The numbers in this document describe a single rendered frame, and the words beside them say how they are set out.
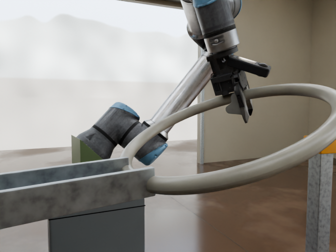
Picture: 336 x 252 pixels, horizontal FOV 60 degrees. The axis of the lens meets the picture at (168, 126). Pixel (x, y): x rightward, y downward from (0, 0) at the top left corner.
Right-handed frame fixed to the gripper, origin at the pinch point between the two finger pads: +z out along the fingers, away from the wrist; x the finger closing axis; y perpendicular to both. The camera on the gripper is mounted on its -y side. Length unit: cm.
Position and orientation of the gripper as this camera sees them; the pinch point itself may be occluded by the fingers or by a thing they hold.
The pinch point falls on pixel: (250, 114)
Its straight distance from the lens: 88.5
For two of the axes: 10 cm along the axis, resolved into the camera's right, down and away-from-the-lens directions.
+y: -8.5, 1.5, 5.1
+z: 3.3, 9.1, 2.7
